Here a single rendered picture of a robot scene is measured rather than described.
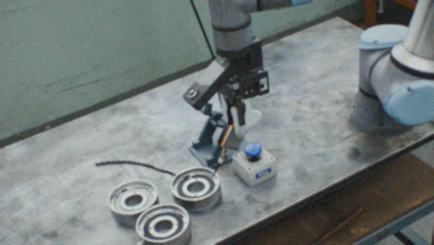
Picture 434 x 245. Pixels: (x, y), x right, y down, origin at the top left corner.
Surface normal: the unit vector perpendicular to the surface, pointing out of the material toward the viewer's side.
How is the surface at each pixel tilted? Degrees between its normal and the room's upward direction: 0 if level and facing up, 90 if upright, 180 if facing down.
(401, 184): 0
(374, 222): 0
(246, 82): 90
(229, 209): 0
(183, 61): 90
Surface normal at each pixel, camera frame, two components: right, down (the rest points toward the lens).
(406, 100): 0.09, 0.67
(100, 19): 0.49, 0.46
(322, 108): -0.11, -0.81
